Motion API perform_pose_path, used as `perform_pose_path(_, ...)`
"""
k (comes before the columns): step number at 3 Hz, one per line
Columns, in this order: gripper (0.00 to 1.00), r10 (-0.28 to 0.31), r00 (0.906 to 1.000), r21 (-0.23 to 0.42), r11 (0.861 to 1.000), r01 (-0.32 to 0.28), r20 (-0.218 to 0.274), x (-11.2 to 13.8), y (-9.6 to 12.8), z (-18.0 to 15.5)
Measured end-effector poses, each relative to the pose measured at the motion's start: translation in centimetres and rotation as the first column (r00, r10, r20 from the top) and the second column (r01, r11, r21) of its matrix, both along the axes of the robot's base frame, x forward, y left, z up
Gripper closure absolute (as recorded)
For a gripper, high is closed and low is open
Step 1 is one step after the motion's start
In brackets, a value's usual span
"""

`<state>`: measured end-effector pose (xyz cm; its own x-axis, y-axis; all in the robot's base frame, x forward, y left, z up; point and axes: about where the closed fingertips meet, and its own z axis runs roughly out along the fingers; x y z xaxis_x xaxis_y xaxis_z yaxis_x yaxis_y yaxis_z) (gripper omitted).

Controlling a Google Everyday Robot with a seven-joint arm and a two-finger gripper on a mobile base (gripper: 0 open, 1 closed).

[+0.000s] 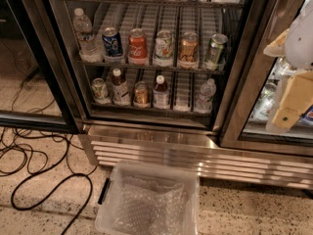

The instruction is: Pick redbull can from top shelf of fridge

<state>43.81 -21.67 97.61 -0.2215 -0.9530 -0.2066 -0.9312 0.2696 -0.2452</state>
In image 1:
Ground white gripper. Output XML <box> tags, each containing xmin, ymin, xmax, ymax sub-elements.
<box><xmin>263</xmin><ymin>1</ymin><xmax>313</xmax><ymax>129</ymax></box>

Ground closed glass fridge door right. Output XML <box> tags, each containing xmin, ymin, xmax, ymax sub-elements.
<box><xmin>220</xmin><ymin>0</ymin><xmax>313</xmax><ymax>156</ymax></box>

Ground clear water bottle lower shelf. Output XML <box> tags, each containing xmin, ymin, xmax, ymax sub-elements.
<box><xmin>195</xmin><ymin>78</ymin><xmax>216</xmax><ymax>114</ymax></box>

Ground clear water bottle shelf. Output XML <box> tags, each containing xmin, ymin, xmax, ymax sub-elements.
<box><xmin>72</xmin><ymin>8</ymin><xmax>102</xmax><ymax>63</ymax></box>
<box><xmin>195</xmin><ymin>78</ymin><xmax>216</xmax><ymax>114</ymax></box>

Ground orange gold soda can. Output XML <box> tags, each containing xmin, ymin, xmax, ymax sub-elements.
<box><xmin>177</xmin><ymin>32</ymin><xmax>199</xmax><ymax>69</ymax></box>

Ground stainless steel glass-door fridge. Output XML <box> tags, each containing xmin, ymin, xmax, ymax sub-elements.
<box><xmin>43</xmin><ymin>0</ymin><xmax>313</xmax><ymax>189</ymax></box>

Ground white green soda can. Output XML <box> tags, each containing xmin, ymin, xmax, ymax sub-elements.
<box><xmin>153</xmin><ymin>30</ymin><xmax>174</xmax><ymax>67</ymax></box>

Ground gold can lower shelf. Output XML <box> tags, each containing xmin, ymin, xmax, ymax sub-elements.
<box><xmin>133</xmin><ymin>81</ymin><xmax>150</xmax><ymax>108</ymax></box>

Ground red coca-cola can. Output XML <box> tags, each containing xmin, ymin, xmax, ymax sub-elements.
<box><xmin>128</xmin><ymin>28</ymin><xmax>148</xmax><ymax>65</ymax></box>

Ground blue pepsi can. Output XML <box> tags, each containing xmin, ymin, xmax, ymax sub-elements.
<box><xmin>102</xmin><ymin>27</ymin><xmax>123</xmax><ymax>63</ymax></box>

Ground white green can lower shelf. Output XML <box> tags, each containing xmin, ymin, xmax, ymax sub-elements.
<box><xmin>91</xmin><ymin>78</ymin><xmax>111</xmax><ymax>104</ymax></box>

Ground clear water bottle middle shelf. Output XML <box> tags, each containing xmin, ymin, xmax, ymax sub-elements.
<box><xmin>72</xmin><ymin>8</ymin><xmax>102</xmax><ymax>63</ymax></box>

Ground open fridge door left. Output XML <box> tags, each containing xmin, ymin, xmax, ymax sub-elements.
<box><xmin>0</xmin><ymin>0</ymin><xmax>79</xmax><ymax>134</ymax></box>

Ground white green cans behind glass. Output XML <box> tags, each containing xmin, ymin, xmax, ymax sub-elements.
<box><xmin>253</xmin><ymin>82</ymin><xmax>277</xmax><ymax>120</ymax></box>

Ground blue pepsi cans behind glass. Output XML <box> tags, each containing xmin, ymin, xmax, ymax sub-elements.
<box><xmin>300</xmin><ymin>105</ymin><xmax>313</xmax><ymax>125</ymax></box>

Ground brown tea bottle right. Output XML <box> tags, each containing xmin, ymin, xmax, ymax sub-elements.
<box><xmin>154</xmin><ymin>75</ymin><xmax>169</xmax><ymax>109</ymax></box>

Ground brown tea bottle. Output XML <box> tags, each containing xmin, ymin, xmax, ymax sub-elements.
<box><xmin>112</xmin><ymin>69</ymin><xmax>130</xmax><ymax>106</ymax></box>
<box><xmin>154</xmin><ymin>75</ymin><xmax>169</xmax><ymax>109</ymax></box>

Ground brown tea bottle left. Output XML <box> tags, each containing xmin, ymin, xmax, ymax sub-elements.
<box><xmin>112</xmin><ymin>69</ymin><xmax>130</xmax><ymax>106</ymax></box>

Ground clear plastic storage bin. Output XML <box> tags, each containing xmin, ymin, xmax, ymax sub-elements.
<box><xmin>95</xmin><ymin>161</ymin><xmax>200</xmax><ymax>235</ymax></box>

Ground bubble wrap sheet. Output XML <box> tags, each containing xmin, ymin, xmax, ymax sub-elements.
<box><xmin>112</xmin><ymin>176</ymin><xmax>187</xmax><ymax>235</ymax></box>

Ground thick black floor cable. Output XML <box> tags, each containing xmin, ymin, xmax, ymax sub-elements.
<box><xmin>10</xmin><ymin>172</ymin><xmax>94</xmax><ymax>235</ymax></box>

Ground thin black floor cables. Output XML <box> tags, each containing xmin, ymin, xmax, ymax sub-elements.
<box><xmin>0</xmin><ymin>39</ymin><xmax>98</xmax><ymax>178</ymax></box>

